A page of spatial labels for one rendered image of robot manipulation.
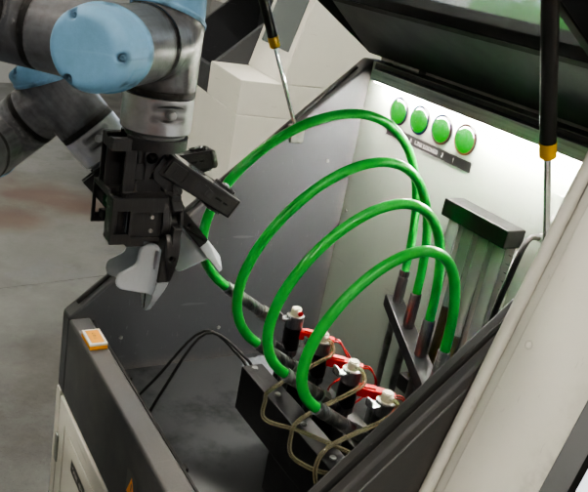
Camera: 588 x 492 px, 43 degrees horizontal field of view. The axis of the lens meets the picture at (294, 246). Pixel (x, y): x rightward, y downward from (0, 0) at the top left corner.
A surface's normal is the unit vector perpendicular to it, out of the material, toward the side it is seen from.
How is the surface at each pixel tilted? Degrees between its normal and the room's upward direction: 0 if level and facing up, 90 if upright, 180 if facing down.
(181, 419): 0
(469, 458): 76
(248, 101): 90
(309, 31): 90
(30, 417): 0
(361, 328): 90
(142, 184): 90
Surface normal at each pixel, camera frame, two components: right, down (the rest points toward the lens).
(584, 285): -0.79, -0.18
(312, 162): 0.49, 0.40
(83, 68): -0.27, 0.30
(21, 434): 0.18, -0.92
